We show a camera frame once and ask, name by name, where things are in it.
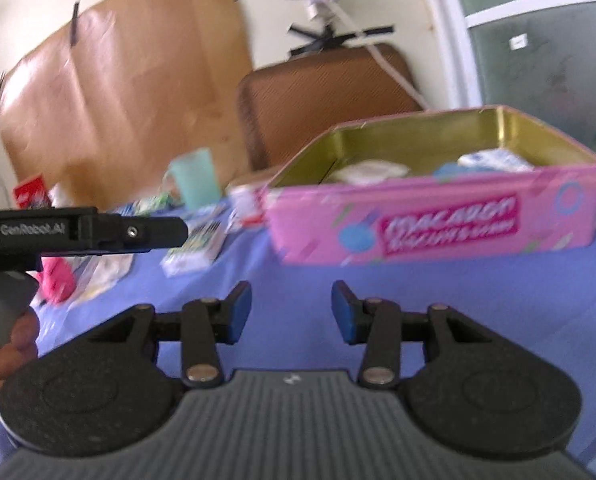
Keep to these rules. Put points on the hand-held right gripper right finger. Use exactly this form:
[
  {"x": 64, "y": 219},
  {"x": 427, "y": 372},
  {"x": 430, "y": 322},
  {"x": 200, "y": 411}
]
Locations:
[{"x": 343, "y": 315}]

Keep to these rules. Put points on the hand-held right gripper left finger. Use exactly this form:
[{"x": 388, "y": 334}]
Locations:
[{"x": 240, "y": 312}]

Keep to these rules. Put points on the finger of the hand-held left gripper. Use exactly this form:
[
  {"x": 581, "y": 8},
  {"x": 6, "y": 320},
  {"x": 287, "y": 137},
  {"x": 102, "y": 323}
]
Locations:
[{"x": 143, "y": 232}]

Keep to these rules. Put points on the pink tin box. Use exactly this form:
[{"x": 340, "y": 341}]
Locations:
[{"x": 428, "y": 220}]

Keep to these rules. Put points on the pink soft item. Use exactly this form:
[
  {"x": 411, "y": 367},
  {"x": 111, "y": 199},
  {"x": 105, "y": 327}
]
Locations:
[{"x": 58, "y": 280}]

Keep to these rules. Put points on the person's left hand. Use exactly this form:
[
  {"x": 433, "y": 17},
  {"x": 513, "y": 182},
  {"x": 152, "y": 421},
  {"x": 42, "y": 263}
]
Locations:
[{"x": 8, "y": 360}]

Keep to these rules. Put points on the red packet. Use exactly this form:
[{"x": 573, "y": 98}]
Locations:
[{"x": 29, "y": 192}]

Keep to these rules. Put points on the green and white tissue packet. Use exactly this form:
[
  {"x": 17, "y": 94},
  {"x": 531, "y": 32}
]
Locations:
[{"x": 195, "y": 247}]

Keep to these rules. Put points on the clear plastic packet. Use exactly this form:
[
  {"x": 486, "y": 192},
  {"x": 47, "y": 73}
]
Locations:
[{"x": 103, "y": 272}]

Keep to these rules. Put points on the blue tablecloth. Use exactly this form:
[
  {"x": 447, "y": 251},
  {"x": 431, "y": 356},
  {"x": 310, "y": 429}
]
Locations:
[{"x": 298, "y": 280}]

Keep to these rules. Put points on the teal plastic cup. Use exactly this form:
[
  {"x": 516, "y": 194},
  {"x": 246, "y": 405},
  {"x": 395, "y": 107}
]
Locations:
[{"x": 193, "y": 177}]

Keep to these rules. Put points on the white and red box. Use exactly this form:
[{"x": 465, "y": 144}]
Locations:
[{"x": 245, "y": 205}]

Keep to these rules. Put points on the brown cardboard sheet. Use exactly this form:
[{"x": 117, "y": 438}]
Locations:
[{"x": 123, "y": 95}]

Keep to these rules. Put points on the white crumpled packet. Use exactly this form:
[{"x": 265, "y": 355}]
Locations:
[{"x": 365, "y": 172}]

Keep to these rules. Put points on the blue round item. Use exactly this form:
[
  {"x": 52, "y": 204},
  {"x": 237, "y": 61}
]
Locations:
[{"x": 450, "y": 170}]

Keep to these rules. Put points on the brown chair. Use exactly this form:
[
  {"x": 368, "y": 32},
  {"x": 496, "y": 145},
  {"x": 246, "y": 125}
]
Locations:
[{"x": 323, "y": 105}]

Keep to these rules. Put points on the white and blue packet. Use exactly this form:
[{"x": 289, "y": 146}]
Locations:
[{"x": 495, "y": 161}]

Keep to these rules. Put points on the green door panel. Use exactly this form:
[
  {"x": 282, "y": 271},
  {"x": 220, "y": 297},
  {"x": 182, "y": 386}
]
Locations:
[{"x": 548, "y": 55}]

